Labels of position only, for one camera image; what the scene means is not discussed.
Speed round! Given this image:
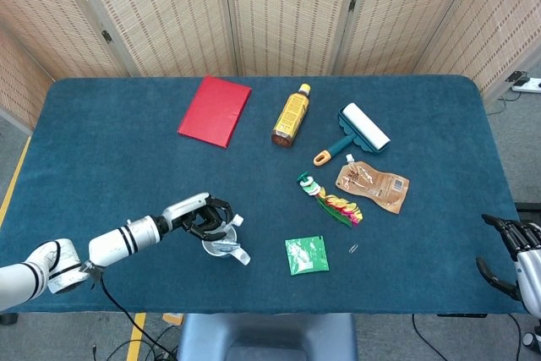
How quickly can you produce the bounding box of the white power strip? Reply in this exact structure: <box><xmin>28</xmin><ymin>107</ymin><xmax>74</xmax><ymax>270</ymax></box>
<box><xmin>511</xmin><ymin>76</ymin><xmax>541</xmax><ymax>95</ymax></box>

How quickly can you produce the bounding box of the brown spout pouch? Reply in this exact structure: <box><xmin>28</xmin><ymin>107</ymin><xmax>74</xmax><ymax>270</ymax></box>
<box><xmin>335</xmin><ymin>153</ymin><xmax>411</xmax><ymax>216</ymax></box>

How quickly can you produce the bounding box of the dark teal tablecloth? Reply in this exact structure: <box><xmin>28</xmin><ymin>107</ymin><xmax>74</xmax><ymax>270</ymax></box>
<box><xmin>0</xmin><ymin>74</ymin><xmax>527</xmax><ymax>316</ymax></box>

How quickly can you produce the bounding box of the colourful feather shuttlecock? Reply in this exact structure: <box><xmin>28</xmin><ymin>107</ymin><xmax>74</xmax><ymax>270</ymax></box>
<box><xmin>296</xmin><ymin>172</ymin><xmax>364</xmax><ymax>229</ymax></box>

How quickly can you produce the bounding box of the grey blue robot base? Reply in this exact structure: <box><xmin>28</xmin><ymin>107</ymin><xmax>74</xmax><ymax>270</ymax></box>
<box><xmin>175</xmin><ymin>313</ymin><xmax>359</xmax><ymax>361</ymax></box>

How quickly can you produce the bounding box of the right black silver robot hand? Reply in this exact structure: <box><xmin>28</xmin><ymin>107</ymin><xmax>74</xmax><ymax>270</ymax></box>
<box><xmin>475</xmin><ymin>213</ymin><xmax>541</xmax><ymax>320</ymax></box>

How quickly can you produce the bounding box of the red notebook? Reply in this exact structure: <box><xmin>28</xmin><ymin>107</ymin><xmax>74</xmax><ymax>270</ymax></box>
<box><xmin>177</xmin><ymin>75</ymin><xmax>253</xmax><ymax>150</ymax></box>

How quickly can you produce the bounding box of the black floor cable with plug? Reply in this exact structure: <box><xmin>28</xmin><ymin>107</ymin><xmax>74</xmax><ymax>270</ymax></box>
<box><xmin>91</xmin><ymin>325</ymin><xmax>183</xmax><ymax>361</ymax></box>

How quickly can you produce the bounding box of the woven bamboo folding screen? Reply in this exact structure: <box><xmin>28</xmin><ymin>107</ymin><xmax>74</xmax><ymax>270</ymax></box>
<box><xmin>0</xmin><ymin>0</ymin><xmax>541</xmax><ymax>129</ymax></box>

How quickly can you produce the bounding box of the yellow label drink bottle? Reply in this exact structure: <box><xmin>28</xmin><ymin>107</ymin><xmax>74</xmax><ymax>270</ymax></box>
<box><xmin>270</xmin><ymin>83</ymin><xmax>313</xmax><ymax>150</ymax></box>

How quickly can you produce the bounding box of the white toothbrush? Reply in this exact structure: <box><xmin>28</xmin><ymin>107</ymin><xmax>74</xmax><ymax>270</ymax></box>
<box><xmin>223</xmin><ymin>213</ymin><xmax>245</xmax><ymax>231</ymax></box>

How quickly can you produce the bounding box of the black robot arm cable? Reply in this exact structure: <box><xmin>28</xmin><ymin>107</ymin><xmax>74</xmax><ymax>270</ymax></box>
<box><xmin>86</xmin><ymin>265</ymin><xmax>178</xmax><ymax>361</ymax></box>

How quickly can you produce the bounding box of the teal lint roller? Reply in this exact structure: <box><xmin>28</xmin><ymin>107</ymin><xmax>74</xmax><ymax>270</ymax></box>
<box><xmin>312</xmin><ymin>101</ymin><xmax>391</xmax><ymax>167</ymax></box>

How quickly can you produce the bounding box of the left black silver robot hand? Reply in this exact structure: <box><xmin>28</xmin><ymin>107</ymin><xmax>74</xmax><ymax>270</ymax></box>
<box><xmin>161</xmin><ymin>191</ymin><xmax>234</xmax><ymax>242</ymax></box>

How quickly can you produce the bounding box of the green foil sachet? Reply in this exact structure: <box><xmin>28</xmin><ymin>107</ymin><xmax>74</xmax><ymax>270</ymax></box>
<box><xmin>284</xmin><ymin>234</ymin><xmax>331</xmax><ymax>276</ymax></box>

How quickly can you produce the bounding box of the white plastic cup with handle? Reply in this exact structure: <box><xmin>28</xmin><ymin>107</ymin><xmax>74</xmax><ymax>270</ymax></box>
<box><xmin>201</xmin><ymin>225</ymin><xmax>252</xmax><ymax>266</ymax></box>

